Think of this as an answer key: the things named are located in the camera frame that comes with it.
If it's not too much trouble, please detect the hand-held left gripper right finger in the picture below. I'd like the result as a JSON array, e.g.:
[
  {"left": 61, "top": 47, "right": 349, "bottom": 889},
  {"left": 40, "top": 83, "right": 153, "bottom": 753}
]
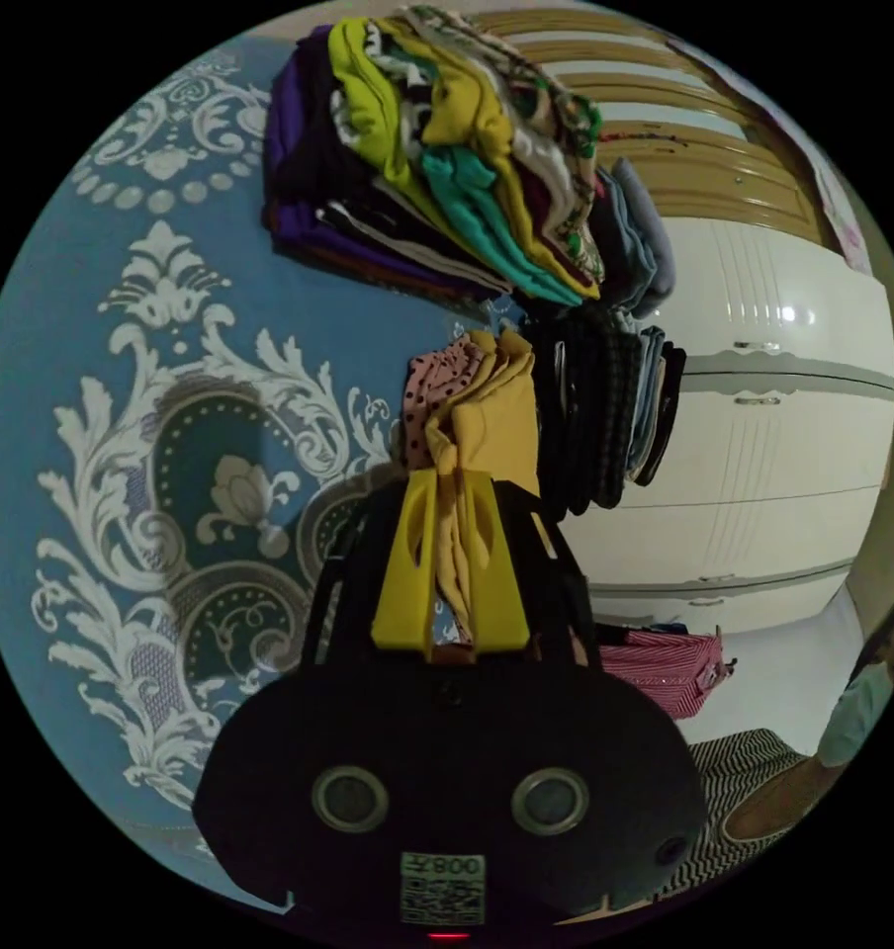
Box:
[{"left": 461, "top": 474, "right": 530, "bottom": 655}]

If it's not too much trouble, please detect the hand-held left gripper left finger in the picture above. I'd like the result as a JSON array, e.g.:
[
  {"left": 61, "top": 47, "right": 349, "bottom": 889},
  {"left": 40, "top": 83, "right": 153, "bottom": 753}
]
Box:
[{"left": 371, "top": 468, "right": 439, "bottom": 656}]

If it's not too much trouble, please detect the yellow short sleeve shirt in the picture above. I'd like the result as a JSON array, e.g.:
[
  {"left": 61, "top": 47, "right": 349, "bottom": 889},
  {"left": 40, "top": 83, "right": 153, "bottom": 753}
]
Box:
[{"left": 422, "top": 328, "right": 542, "bottom": 647}]

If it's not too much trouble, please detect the pink dotted garment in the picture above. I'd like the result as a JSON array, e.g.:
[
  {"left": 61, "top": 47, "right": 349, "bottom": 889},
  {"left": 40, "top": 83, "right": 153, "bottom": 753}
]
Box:
[{"left": 404, "top": 333, "right": 482, "bottom": 470}]

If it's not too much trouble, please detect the pile of dark clothes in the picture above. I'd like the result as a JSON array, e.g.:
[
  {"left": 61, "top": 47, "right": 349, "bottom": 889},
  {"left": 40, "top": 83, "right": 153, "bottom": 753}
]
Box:
[{"left": 524, "top": 302, "right": 690, "bottom": 520}]

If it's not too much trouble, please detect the person's body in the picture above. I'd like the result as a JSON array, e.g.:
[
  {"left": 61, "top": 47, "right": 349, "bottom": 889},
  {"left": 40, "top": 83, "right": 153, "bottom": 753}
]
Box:
[{"left": 658, "top": 592, "right": 894, "bottom": 903}]

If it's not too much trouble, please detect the white cupboard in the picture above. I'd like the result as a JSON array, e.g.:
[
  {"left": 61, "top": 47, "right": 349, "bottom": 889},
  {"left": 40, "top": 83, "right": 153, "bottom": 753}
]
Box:
[{"left": 558, "top": 213, "right": 894, "bottom": 641}]

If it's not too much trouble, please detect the pile of colourful clothes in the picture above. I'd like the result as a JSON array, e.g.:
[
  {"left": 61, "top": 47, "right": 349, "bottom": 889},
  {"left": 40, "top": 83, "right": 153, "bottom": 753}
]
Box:
[{"left": 259, "top": 3, "right": 678, "bottom": 320}]

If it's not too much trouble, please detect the bed with blue printed sheet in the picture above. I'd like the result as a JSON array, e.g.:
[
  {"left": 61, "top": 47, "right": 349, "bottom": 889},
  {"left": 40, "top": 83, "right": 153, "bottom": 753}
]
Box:
[{"left": 0, "top": 35, "right": 545, "bottom": 861}]

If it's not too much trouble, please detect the brown wooden cupboard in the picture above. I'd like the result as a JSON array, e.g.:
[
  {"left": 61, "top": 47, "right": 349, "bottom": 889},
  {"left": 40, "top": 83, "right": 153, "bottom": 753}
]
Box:
[{"left": 469, "top": 7, "right": 843, "bottom": 257}]

